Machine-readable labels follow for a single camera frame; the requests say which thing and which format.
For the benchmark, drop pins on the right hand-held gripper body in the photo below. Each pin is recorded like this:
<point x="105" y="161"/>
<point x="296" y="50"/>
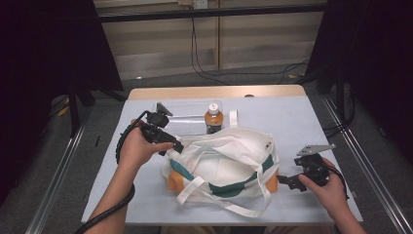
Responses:
<point x="313" y="167"/>

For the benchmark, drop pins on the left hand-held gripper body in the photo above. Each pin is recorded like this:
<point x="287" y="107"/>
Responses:
<point x="158" y="126"/>

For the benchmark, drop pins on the white green orange tote bag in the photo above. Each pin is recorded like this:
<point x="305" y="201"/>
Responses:
<point x="224" y="162"/>

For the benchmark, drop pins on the person's left hand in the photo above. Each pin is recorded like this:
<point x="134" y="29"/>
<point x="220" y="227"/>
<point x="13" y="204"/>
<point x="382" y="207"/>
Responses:
<point x="138" y="148"/>

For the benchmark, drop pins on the person's right hand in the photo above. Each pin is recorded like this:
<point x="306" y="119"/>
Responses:
<point x="331" y="191"/>

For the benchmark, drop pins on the orange drink bottle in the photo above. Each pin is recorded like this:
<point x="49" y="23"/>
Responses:
<point x="213" y="118"/>

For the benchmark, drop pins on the pale blue table mat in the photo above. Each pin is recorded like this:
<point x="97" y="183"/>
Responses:
<point x="285" y="120"/>

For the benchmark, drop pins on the wooden table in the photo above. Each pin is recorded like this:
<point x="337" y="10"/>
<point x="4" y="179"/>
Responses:
<point x="201" y="92"/>

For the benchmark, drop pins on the black curtain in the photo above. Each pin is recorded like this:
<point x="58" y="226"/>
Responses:
<point x="373" y="65"/>
<point x="42" y="65"/>

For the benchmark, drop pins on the black horizontal bar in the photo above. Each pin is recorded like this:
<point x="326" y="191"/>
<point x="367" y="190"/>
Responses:
<point x="211" y="13"/>

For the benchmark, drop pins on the metal floor rail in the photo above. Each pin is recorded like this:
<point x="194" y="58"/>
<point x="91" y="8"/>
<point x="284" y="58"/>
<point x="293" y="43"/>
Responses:
<point x="55" y="182"/>
<point x="367" y="156"/>

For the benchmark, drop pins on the white wall socket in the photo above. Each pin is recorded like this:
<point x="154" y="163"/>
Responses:
<point x="200" y="4"/>

